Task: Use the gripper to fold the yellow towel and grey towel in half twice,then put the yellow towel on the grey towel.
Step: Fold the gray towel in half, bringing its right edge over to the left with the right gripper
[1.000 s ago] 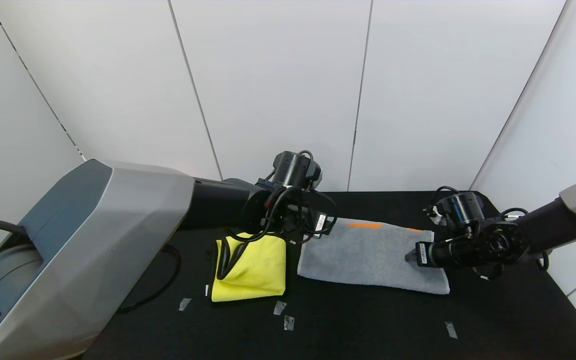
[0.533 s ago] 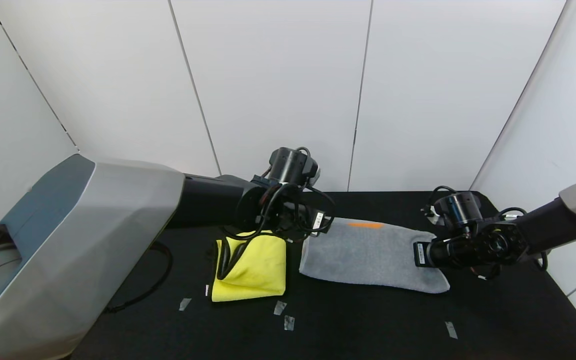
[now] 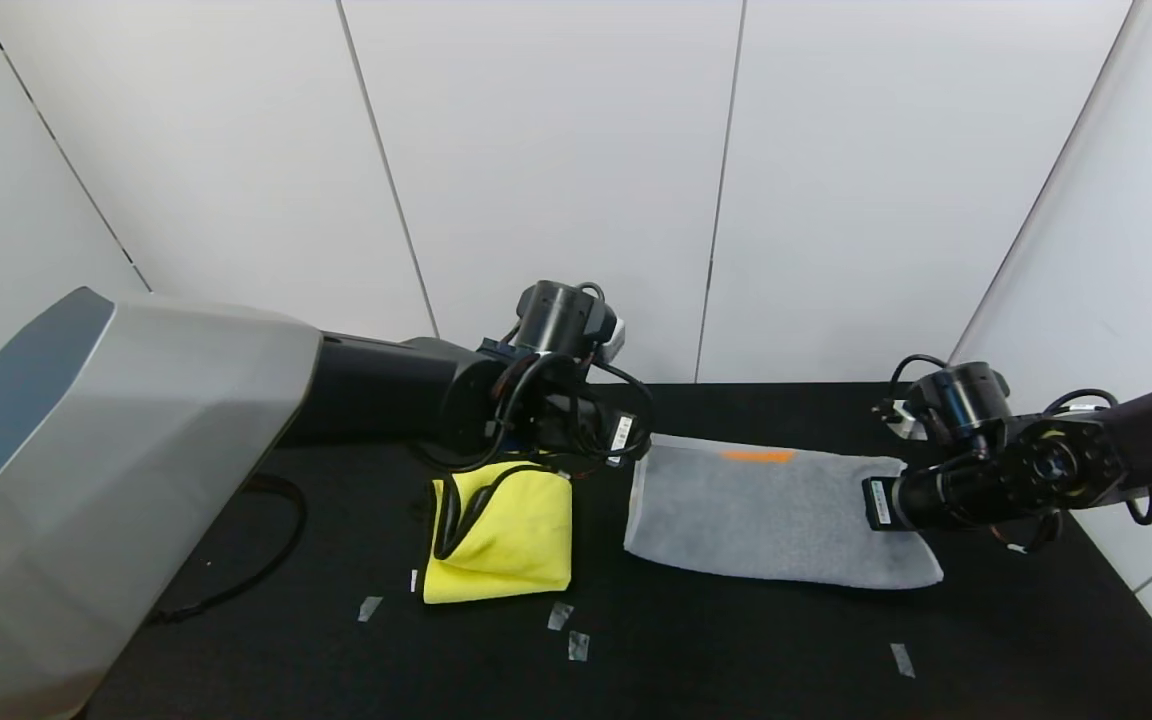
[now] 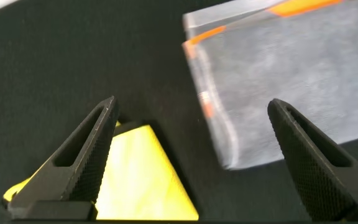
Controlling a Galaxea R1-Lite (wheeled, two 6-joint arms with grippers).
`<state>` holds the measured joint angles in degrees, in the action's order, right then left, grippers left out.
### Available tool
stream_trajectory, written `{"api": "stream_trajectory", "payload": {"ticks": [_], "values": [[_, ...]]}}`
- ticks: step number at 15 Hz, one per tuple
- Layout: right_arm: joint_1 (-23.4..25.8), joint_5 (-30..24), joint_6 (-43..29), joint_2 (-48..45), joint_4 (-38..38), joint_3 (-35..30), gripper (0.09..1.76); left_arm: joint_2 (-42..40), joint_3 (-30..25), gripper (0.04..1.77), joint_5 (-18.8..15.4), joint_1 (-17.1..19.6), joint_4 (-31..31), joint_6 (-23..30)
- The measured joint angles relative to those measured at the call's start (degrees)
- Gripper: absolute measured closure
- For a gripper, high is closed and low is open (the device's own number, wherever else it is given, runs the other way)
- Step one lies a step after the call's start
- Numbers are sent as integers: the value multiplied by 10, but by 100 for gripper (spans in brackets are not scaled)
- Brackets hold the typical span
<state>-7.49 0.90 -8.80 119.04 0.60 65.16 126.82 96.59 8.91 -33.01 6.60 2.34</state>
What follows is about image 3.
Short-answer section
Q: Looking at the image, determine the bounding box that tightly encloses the yellow microfibre towel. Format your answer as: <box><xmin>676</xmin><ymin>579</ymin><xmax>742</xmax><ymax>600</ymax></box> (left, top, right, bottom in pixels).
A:
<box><xmin>423</xmin><ymin>460</ymin><xmax>574</xmax><ymax>604</ymax></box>

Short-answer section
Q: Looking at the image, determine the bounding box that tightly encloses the grey towel with orange stripes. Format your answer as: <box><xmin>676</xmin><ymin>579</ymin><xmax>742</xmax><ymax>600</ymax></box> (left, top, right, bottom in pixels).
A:
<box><xmin>624</xmin><ymin>434</ymin><xmax>944</xmax><ymax>591</ymax></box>

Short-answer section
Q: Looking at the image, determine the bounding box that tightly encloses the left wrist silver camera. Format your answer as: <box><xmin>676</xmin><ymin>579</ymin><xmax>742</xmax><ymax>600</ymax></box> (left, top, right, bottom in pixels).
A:
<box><xmin>591</xmin><ymin>318</ymin><xmax>628</xmax><ymax>363</ymax></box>

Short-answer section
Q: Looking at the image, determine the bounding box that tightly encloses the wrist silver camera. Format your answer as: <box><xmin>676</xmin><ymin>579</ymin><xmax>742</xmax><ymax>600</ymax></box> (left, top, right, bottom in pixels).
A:
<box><xmin>591</xmin><ymin>318</ymin><xmax>628</xmax><ymax>363</ymax></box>
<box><xmin>886</xmin><ymin>398</ymin><xmax>933</xmax><ymax>442</ymax></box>

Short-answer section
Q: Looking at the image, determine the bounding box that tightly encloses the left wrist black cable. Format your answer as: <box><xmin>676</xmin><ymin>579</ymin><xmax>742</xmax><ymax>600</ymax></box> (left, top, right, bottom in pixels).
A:
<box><xmin>414</xmin><ymin>283</ymin><xmax>655</xmax><ymax>563</ymax></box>

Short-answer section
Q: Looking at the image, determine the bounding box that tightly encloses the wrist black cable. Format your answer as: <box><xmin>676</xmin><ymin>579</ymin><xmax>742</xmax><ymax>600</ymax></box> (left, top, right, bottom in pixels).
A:
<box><xmin>876</xmin><ymin>353</ymin><xmax>1152</xmax><ymax>551</ymax></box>
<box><xmin>414</xmin><ymin>283</ymin><xmax>655</xmax><ymax>563</ymax></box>

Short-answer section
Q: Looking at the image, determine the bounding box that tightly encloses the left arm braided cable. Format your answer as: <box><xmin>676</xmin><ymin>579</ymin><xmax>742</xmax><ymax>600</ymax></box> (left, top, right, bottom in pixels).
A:
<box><xmin>149</xmin><ymin>472</ymin><xmax>308</xmax><ymax>624</ymax></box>

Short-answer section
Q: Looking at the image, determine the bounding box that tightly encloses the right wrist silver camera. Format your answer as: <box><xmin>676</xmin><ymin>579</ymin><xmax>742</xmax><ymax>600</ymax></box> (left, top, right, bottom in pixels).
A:
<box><xmin>886</xmin><ymin>398</ymin><xmax>933</xmax><ymax>442</ymax></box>

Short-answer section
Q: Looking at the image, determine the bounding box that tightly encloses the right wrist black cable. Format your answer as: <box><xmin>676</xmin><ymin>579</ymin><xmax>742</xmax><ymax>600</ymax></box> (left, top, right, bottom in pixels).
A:
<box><xmin>876</xmin><ymin>353</ymin><xmax>1152</xmax><ymax>551</ymax></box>

